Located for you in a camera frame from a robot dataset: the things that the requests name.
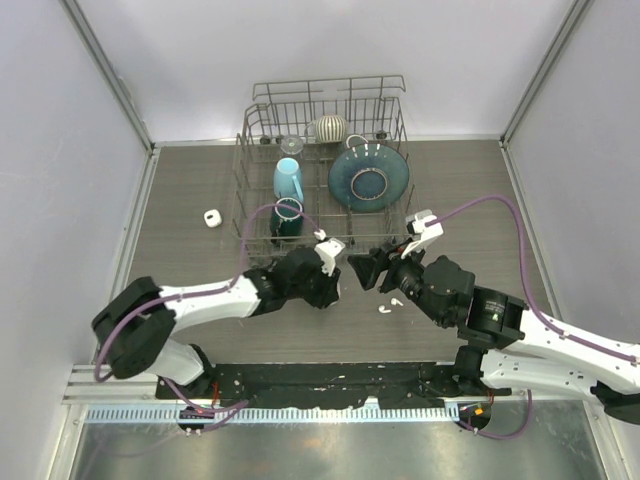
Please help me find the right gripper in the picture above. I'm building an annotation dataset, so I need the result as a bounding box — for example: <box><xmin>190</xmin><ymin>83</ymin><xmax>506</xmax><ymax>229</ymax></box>
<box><xmin>348</xmin><ymin>236</ymin><xmax>449</xmax><ymax>326</ymax></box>

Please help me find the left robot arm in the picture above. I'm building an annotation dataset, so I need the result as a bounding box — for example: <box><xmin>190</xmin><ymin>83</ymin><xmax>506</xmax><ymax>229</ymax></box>
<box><xmin>92</xmin><ymin>241</ymin><xmax>342</xmax><ymax>399</ymax></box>

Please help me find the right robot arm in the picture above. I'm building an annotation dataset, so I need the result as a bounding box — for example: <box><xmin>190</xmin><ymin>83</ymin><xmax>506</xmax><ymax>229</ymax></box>
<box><xmin>348</xmin><ymin>245</ymin><xmax>639</xmax><ymax>424</ymax></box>

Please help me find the small white charging case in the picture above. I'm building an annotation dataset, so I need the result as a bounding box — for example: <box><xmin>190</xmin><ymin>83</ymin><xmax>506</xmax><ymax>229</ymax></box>
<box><xmin>203</xmin><ymin>209</ymin><xmax>223</xmax><ymax>228</ymax></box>

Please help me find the dark teal mug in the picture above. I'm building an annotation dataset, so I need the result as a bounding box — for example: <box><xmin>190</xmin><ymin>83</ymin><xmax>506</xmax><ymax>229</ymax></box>
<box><xmin>270</xmin><ymin>197</ymin><xmax>304</xmax><ymax>244</ymax></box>

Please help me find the large teal plate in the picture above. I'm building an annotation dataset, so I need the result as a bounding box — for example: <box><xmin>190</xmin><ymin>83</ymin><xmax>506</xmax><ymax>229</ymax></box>
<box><xmin>328</xmin><ymin>143</ymin><xmax>410</xmax><ymax>213</ymax></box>

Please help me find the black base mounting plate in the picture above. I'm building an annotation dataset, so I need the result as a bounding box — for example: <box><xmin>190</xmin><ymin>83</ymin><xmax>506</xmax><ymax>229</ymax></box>
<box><xmin>180</xmin><ymin>362</ymin><xmax>488</xmax><ymax>410</ymax></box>

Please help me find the light blue mug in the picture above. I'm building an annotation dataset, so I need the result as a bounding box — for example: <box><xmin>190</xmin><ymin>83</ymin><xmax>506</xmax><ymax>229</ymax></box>
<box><xmin>273</xmin><ymin>157</ymin><xmax>304</xmax><ymax>203</ymax></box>

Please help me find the small white-rimmed bowl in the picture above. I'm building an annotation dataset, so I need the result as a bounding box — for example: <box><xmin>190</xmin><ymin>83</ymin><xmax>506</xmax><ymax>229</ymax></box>
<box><xmin>345</xmin><ymin>134</ymin><xmax>368</xmax><ymax>149</ymax></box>

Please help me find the striped ceramic mug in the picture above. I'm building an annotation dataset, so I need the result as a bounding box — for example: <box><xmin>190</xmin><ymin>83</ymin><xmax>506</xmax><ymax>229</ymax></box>
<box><xmin>304</xmin><ymin>115</ymin><xmax>348</xmax><ymax>144</ymax></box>

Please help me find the clear glass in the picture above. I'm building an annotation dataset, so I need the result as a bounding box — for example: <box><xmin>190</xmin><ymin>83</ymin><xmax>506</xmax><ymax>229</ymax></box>
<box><xmin>280</xmin><ymin>135</ymin><xmax>304</xmax><ymax>156</ymax></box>

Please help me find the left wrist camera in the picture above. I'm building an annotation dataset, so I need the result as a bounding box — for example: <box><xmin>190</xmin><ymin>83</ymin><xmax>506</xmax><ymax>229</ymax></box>
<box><xmin>313</xmin><ymin>229</ymin><xmax>346</xmax><ymax>277</ymax></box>

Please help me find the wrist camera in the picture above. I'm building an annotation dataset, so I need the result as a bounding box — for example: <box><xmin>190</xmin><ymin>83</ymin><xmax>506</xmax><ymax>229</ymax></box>
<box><xmin>313</xmin><ymin>229</ymin><xmax>346</xmax><ymax>277</ymax></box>
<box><xmin>401</xmin><ymin>209</ymin><xmax>444</xmax><ymax>259</ymax></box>

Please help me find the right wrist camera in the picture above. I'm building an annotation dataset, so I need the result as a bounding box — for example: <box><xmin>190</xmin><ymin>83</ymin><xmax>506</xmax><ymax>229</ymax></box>
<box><xmin>401</xmin><ymin>209</ymin><xmax>444</xmax><ymax>259</ymax></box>

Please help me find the wire dish rack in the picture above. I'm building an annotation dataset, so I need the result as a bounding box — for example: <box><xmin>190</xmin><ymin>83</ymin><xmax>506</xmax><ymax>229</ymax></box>
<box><xmin>233</xmin><ymin>75</ymin><xmax>419</xmax><ymax>262</ymax></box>

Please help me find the white slotted cable duct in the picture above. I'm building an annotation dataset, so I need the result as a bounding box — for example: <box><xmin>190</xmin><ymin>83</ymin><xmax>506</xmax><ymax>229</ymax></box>
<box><xmin>85</xmin><ymin>400</ymin><xmax>459</xmax><ymax>425</ymax></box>

